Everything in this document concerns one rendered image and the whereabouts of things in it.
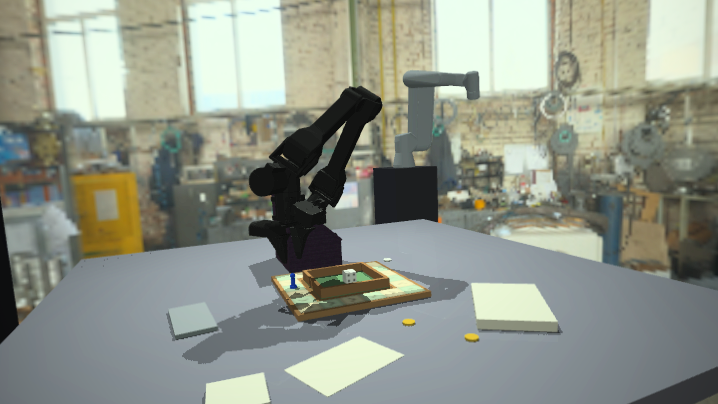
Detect white die with black pips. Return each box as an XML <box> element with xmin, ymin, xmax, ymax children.
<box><xmin>342</xmin><ymin>269</ymin><xmax>357</xmax><ymax>284</ymax></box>

